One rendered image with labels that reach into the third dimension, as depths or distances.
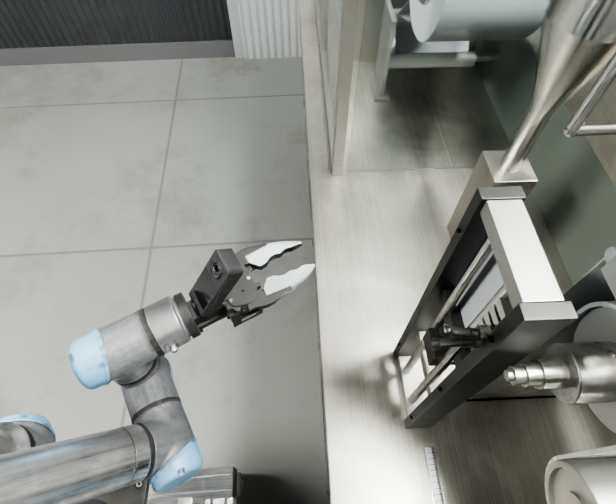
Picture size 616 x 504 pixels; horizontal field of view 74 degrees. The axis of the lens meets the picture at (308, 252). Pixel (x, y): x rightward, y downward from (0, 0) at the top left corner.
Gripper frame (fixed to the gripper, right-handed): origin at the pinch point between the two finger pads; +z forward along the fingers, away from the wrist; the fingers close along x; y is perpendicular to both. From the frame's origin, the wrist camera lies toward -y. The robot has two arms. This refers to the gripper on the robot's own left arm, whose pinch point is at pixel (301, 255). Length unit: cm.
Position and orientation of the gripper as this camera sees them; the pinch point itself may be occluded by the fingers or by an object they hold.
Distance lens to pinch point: 65.0
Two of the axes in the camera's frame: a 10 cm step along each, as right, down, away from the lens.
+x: 4.9, 8.0, -3.5
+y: -0.7, 4.4, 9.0
